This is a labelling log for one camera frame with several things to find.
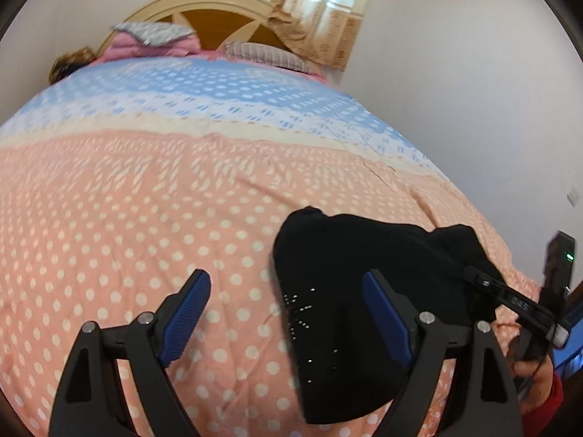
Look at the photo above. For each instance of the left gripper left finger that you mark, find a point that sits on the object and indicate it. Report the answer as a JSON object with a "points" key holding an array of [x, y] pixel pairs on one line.
{"points": [[90, 400]]}

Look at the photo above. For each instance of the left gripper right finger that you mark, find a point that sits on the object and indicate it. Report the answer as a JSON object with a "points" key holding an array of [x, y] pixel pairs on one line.
{"points": [[482, 400]]}

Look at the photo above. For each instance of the black pants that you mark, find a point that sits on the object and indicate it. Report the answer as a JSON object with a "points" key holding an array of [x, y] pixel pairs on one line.
{"points": [[320, 261]]}

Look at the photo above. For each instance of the red sleeve forearm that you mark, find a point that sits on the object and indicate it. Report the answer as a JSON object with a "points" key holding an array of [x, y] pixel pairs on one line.
{"points": [[546, 406]]}

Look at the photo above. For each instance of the person's right hand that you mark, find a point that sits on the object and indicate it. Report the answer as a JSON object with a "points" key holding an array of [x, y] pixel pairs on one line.
{"points": [[541, 373]]}

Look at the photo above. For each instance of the polka dot bed quilt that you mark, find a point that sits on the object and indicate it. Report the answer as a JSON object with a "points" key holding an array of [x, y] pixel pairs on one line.
{"points": [[121, 180]]}

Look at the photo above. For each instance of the folded pink blanket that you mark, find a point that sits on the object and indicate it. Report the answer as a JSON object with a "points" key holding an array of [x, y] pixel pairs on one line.
{"points": [[125, 46]]}

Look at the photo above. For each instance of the grey patterned pillow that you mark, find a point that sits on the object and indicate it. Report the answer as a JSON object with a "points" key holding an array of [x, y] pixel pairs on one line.
{"points": [[154, 33]]}

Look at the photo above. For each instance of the striped pillow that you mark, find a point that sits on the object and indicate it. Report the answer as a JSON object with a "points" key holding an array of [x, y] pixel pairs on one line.
{"points": [[267, 55]]}

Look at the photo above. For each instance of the cream wooden headboard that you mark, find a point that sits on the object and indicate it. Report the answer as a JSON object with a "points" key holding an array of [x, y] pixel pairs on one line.
{"points": [[218, 22]]}

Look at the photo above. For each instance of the white wall socket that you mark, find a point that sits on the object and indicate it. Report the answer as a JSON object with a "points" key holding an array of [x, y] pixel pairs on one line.
{"points": [[573, 195]]}

